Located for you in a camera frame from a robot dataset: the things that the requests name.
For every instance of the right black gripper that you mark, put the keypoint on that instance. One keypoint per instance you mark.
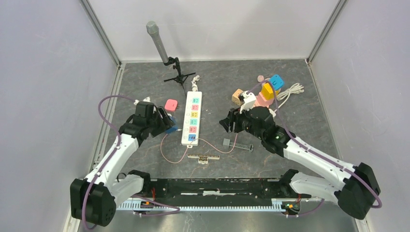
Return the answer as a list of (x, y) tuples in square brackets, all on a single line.
[(233, 115)]

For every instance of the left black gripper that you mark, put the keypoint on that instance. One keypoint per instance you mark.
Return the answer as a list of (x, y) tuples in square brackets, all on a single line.
[(165, 123)]

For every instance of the pink round socket tower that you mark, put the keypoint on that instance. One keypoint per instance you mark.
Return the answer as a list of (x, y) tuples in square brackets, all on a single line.
[(262, 101)]

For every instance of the dark blue cube adapter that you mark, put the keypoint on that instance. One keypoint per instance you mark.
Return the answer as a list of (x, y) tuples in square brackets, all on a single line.
[(174, 127)]

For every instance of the pink plug adapter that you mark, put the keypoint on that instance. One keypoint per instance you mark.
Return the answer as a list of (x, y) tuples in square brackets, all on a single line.
[(171, 105)]

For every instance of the yellow cube adapter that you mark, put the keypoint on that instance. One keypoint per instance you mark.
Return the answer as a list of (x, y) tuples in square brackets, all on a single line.
[(268, 92)]

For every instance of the tan cube adapter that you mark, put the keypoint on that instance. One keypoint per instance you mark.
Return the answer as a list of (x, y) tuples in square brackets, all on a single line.
[(235, 97)]

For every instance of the long white power strip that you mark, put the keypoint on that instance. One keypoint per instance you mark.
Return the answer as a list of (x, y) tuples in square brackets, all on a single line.
[(192, 119)]

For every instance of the light blue cube adapter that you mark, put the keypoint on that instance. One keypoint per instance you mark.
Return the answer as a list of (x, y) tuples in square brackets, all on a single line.
[(276, 81)]

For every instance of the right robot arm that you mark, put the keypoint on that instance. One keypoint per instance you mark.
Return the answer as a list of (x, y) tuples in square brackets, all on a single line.
[(354, 188)]

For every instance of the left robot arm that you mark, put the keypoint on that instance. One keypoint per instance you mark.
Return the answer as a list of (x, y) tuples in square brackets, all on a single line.
[(95, 198)]

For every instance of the grey clamp tool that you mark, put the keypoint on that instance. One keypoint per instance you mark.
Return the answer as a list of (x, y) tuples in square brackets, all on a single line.
[(228, 143)]

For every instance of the black microphone tripod stand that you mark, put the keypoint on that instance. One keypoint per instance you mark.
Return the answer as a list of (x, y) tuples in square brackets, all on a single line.
[(180, 78)]

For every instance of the grey microphone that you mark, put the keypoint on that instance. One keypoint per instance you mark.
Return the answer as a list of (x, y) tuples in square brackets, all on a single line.
[(153, 31)]

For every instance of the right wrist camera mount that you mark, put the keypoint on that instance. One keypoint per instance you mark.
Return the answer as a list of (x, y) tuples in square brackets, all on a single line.
[(248, 99)]

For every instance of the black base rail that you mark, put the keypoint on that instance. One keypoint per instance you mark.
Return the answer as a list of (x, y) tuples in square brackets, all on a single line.
[(218, 191)]

